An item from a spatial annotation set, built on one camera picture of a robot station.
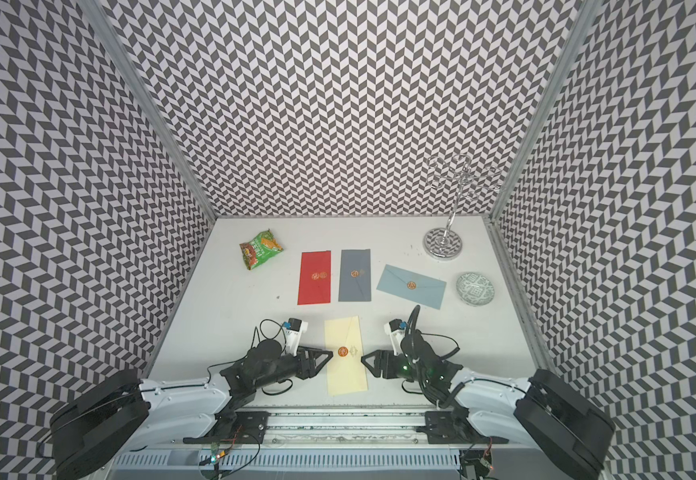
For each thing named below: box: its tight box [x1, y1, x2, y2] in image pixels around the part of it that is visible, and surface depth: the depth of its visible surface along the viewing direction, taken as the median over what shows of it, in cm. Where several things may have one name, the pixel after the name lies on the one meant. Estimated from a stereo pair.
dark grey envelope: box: [338, 249, 372, 302], surface depth 104 cm
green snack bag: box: [239, 228, 284, 271], surface depth 107 cm
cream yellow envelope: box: [324, 315, 368, 396], surface depth 87 cm
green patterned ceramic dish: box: [456, 272, 495, 307], surface depth 97 cm
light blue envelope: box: [376, 264, 447, 310], surface depth 102 cm
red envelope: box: [298, 250, 331, 305], surface depth 103 cm
